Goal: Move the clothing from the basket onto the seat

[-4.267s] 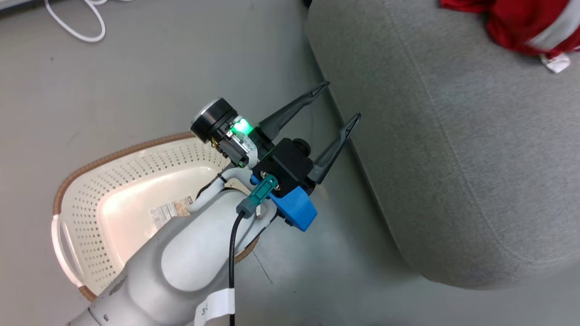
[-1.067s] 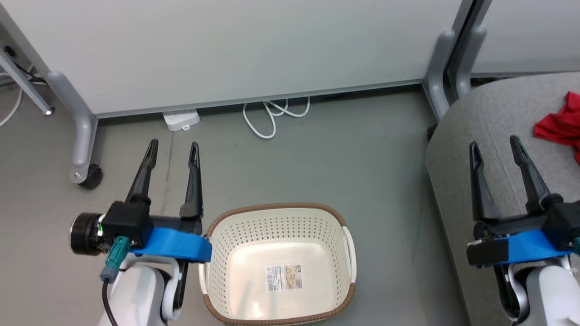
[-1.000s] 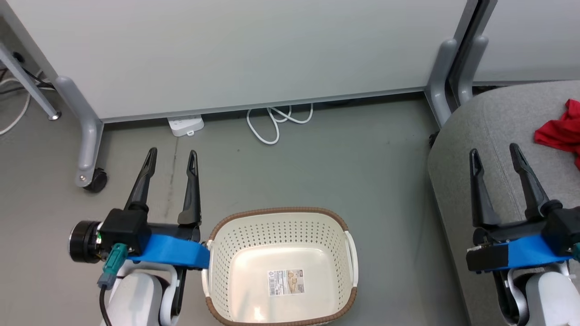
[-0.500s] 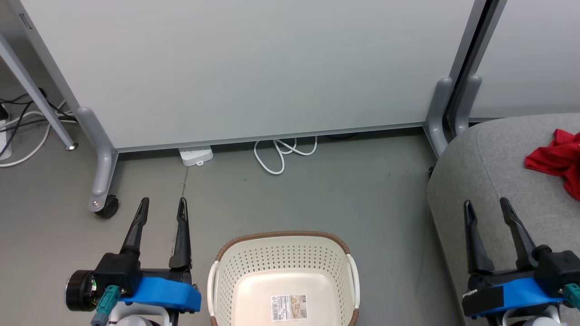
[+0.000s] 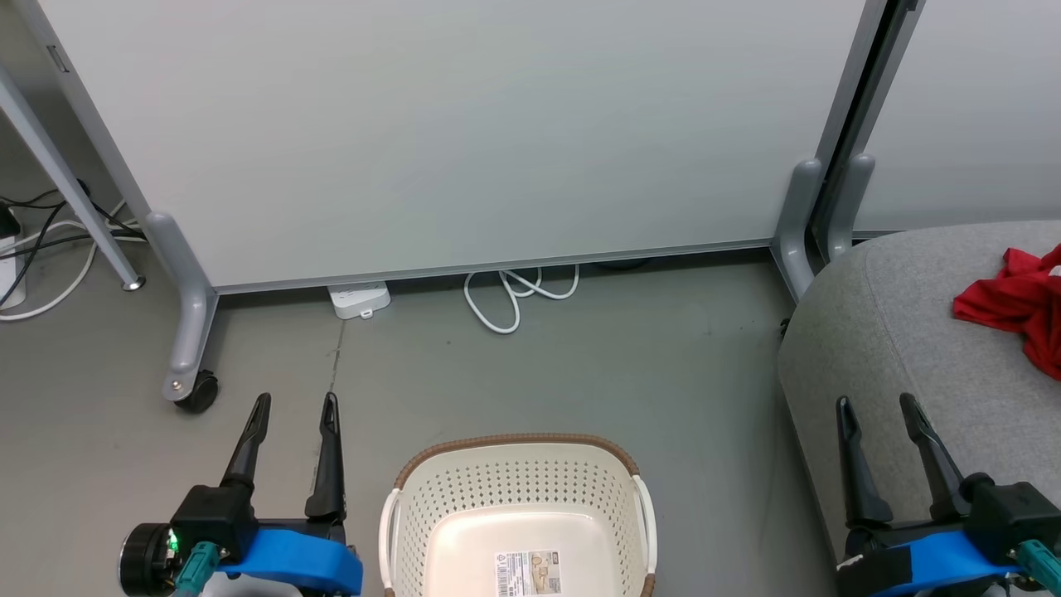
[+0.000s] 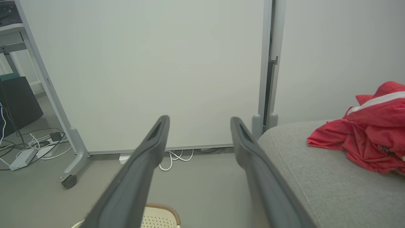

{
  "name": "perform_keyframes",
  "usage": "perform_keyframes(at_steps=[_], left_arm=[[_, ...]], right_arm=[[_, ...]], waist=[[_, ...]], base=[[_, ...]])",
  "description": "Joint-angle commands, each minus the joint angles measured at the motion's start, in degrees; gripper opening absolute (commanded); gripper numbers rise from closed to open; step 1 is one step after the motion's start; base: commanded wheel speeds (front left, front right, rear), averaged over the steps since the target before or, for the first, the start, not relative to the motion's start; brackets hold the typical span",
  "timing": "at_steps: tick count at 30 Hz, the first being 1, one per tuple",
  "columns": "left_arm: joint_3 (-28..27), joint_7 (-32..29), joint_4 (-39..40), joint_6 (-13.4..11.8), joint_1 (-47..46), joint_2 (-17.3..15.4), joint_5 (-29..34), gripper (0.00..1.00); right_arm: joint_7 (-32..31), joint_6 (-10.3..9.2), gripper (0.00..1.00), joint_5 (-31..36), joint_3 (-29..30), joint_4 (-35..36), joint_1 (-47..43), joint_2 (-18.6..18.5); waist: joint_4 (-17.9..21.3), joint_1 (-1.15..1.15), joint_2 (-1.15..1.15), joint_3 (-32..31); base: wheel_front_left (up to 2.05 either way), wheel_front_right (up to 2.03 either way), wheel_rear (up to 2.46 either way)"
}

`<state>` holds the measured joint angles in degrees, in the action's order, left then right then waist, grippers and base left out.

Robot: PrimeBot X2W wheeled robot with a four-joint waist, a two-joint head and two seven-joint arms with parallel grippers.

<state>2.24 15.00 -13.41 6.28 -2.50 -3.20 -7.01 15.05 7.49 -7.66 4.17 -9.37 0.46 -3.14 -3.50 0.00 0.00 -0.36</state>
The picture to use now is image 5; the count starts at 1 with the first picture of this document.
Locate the printed basket label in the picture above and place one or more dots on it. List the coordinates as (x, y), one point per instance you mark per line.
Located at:
(528, 574)

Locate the grey fabric sofa seat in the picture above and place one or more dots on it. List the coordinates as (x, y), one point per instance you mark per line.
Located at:
(903, 332)

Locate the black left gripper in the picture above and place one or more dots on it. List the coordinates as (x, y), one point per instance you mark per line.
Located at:
(211, 518)

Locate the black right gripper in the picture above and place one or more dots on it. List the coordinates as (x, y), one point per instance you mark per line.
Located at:
(1007, 510)

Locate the grey chair edge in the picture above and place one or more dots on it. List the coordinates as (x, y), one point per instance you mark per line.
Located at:
(797, 224)

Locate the black caster wheel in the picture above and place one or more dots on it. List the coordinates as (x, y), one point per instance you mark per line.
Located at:
(201, 391)

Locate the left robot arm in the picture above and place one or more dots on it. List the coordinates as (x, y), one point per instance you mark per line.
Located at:
(145, 562)

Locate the narrow white partition panel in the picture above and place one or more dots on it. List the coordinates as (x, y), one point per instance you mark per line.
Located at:
(978, 108)

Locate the blue wrist camera cover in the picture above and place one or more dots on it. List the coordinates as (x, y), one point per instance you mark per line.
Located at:
(953, 560)
(298, 560)

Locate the blue right wrist camera cover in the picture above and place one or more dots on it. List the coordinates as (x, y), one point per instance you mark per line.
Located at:
(953, 560)

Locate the blue left wrist camera cover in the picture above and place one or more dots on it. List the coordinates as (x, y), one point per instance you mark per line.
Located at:
(298, 560)

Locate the white power strip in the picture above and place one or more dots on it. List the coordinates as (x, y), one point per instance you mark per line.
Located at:
(359, 298)

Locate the red garment with grey print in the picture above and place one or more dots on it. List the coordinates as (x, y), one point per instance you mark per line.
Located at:
(1011, 307)

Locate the grey metal desk leg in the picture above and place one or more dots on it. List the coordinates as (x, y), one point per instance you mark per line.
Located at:
(66, 178)

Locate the large white partition panel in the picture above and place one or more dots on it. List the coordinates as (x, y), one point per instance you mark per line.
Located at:
(456, 124)

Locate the grey curved partition foot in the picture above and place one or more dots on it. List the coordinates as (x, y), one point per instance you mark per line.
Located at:
(850, 207)
(186, 307)

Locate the cream perforated laundry basket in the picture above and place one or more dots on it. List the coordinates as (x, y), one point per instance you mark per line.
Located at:
(514, 489)

